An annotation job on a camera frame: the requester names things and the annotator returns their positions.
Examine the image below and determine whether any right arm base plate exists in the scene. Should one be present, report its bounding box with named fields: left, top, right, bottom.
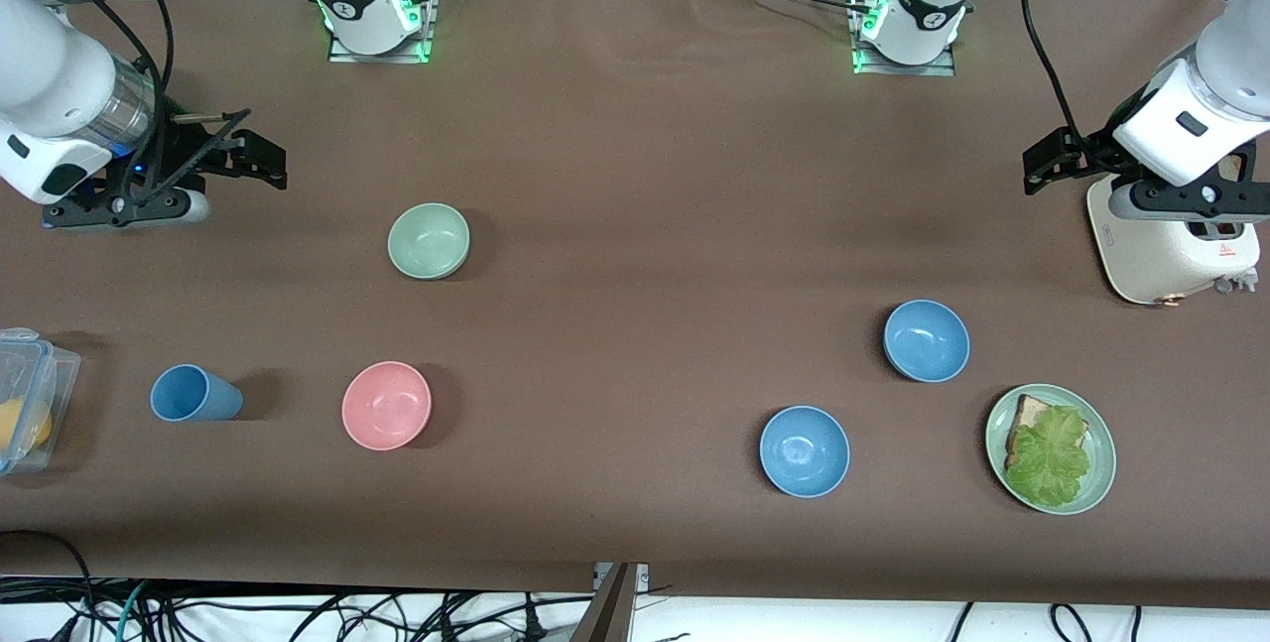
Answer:
left=327, top=0, right=439, bottom=64

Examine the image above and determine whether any black looped cable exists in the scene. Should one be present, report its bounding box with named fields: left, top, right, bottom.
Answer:
left=0, top=530, right=97, bottom=642

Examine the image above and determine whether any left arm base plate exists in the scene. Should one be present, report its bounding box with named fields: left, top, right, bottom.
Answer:
left=851, top=0, right=958, bottom=77

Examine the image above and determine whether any clear container with blue lid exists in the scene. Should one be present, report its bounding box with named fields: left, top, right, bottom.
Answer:
left=0, top=327, right=82, bottom=476

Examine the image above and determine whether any blue bowl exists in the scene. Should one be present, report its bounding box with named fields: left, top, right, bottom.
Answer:
left=883, top=300, right=971, bottom=384
left=759, top=405, right=851, bottom=499

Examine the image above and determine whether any dark metal pole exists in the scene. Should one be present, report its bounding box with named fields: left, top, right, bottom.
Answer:
left=571, top=563, right=638, bottom=642

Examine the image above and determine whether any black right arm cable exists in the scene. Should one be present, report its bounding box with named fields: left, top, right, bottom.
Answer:
left=10, top=0, right=176, bottom=206

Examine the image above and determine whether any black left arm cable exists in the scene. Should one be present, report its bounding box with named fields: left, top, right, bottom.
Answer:
left=1019, top=0, right=1087, bottom=149

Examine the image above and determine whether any green plate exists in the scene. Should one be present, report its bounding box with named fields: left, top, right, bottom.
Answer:
left=985, top=383, right=1117, bottom=516

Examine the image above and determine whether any teal cable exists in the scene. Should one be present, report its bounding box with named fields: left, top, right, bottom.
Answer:
left=117, top=579, right=152, bottom=642

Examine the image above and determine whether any cream toaster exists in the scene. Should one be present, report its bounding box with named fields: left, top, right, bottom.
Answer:
left=1086, top=151, right=1263, bottom=307

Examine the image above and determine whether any blue cup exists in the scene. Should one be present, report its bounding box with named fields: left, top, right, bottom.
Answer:
left=150, top=364, right=244, bottom=423

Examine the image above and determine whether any bread slice under lettuce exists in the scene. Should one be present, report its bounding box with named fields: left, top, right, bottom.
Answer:
left=1005, top=394, right=1089, bottom=469

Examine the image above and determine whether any green lettuce leaf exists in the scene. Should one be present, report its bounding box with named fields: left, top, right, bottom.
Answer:
left=1004, top=406, right=1092, bottom=509

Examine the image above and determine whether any green bowl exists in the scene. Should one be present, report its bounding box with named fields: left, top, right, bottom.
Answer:
left=387, top=202, right=471, bottom=281

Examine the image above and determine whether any pink bowl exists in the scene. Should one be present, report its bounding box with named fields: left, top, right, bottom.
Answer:
left=341, top=361, right=434, bottom=451

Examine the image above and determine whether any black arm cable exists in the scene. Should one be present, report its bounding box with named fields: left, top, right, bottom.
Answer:
left=1019, top=0, right=1087, bottom=149
left=10, top=0, right=176, bottom=206

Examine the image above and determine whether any yellow fruit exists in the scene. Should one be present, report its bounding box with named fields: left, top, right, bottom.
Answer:
left=0, top=399, right=53, bottom=454

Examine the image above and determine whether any brown table cover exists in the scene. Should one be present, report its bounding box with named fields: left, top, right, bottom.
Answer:
left=0, top=0, right=1270, bottom=613

